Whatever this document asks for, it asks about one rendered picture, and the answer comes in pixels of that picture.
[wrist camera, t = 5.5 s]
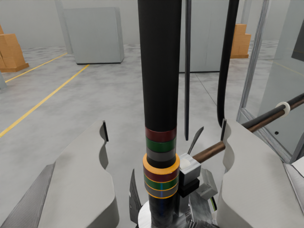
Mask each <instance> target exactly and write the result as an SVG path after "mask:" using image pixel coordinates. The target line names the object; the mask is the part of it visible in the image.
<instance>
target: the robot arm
mask: <svg viewBox="0 0 304 228"><path fill-rule="evenodd" d="M108 141H109V139H108V134H107V129H106V124H105V120H97V121H96V122H94V123H93V124H92V125H91V126H90V127H89V128H88V129H86V130H85V131H84V132H83V133H82V134H80V135H79V136H78V137H77V138H76V139H74V140H73V141H72V142H71V143H70V144H69V145H68V146H67V147H66V148H65V149H64V150H63V151H62V152H61V154H60V155H59V156H58V157H57V159H56V160H55V162H54V163H53V164H50V165H46V166H45V168H44V169H43V171H42V172H41V173H40V175H39V176H38V177H37V179H36V180H35V181H34V183H33V184H32V185H31V186H30V188H29V189H28V190H27V192H26V193H25V194H24V196H23V197H22V199H21V200H20V201H19V202H18V203H17V205H16V206H15V208H14V209H13V210H12V212H11V213H10V214H9V216H8V217H7V218H6V220H5V221H4V222H3V224H2V225H1V227H0V228H116V227H117V226H118V223H119V211H118V205H117V200H116V195H115V191H114V184H113V179H112V176H111V175H110V174H109V173H108V172H107V171H106V170H105V169H106V167H107V165H108V163H109V162H108V157H107V152H106V147H105V145H106V143H107V142H108ZM221 141H223V143H224V145H225V146H226V148H225V152H224V157H223V164H224V166H225V167H226V169H227V173H225V174H224V175H223V180H222V184H221V188H220V193H219V197H218V204H217V215H216V221H217V224H218V226H219V227H220V228H304V177H303V176H302V175H301V174H300V172H299V171H298V170H297V169H296V168H295V167H294V166H293V165H291V164H286V163H284V162H283V161H282V160H281V158H280V157H279V156H278V155H277V154H276V153H275V152H274V151H273V150H272V149H271V148H270V147H269V146H268V145H267V144H266V143H264V142H263V141H262V140H261V139H260V138H258V137H257V136H256V135H254V134H253V133H251V132H250V131H249V130H247V129H246V128H245V127H243V126H242V125H241V124H239V123H238V122H237V121H235V120H234V119H223V123H222V131H221Z"/></svg>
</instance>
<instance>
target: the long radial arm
mask: <svg viewBox="0 0 304 228"><path fill-rule="evenodd" d="M185 217H186V222H187V223H188V221H190V222H191V221H193V222H196V223H197V220H200V221H201V220H203V221H207V220H208V219H213V218H212V214H211V211H210V207H209V203H208V200H205V199H204V198H202V197H201V196H200V194H198V193H197V192H196V190H195V191H193V192H192V193H190V195H189V205H188V211H187V212H186V213H185Z"/></svg>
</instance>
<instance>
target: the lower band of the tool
mask: <svg viewBox="0 0 304 228"><path fill-rule="evenodd" d="M179 164H180V158H179V156H178V155H177V153H176V162H175V163H174V164H173V165H172V166H171V167H169V168H165V169H158V168H154V167H152V166H151V165H149V164H148V162H147V153H146V154H145V155H144V157H143V165H144V166H145V168H146V169H147V170H148V171H150V172H152V173H154V174H159V175H164V174H169V173H171V172H173V171H175V170H176V169H177V168H178V166H179ZM175 178H176V177H175ZM175 178H174V179H175ZM174 179H173V180H174ZM150 180H151V179H150ZM152 181H153V180H152ZM171 181H172V180H171ZM154 182H156V181H154ZM167 182H169V181H167ZM157 183H160V182H157ZM163 183H166V182H163ZM148 186H149V185H148ZM172 188H173V187H172ZM152 189H154V188H152ZM170 189H171V188H170ZM155 190H156V189H155ZM167 190H169V189H167ZM159 191H165V190H159ZM175 193H176V192H175ZM175 193H174V194H175ZM149 194H150V193H149ZM174 194H173V195H174ZM150 195H151V194H150ZM173 195H171V196H173ZM151 196H153V195H151ZM171 196H168V197H164V198H160V197H155V196H153V197H155V198H159V199H165V198H169V197H171Z"/></svg>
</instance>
